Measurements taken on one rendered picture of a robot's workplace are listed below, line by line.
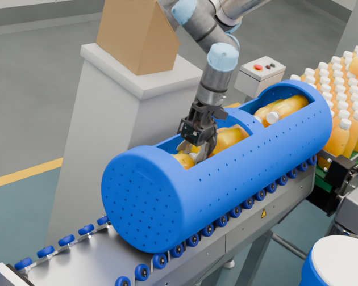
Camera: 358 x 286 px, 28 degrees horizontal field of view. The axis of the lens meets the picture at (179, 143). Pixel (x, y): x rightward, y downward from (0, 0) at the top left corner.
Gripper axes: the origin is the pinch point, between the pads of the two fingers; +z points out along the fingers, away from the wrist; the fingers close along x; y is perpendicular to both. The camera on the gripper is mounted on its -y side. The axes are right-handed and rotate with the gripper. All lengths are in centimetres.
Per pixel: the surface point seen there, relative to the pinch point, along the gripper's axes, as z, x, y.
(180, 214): 1.4, 12.4, 21.3
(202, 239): 22.5, 10.8, -0.2
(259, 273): 116, -5, -115
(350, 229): 42, 32, -77
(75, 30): 117, -241, -223
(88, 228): 17.9, -8.9, 28.6
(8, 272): 7, -2, 64
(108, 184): 7.4, -10.9, 21.4
